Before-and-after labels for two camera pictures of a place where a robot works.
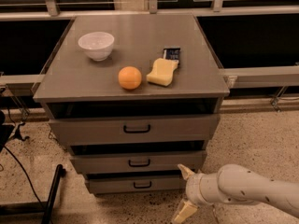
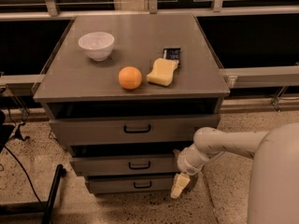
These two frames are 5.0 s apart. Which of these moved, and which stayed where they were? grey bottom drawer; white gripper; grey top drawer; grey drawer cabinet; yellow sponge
Moved: white gripper
Stayed: grey drawer cabinet; grey bottom drawer; grey top drawer; yellow sponge
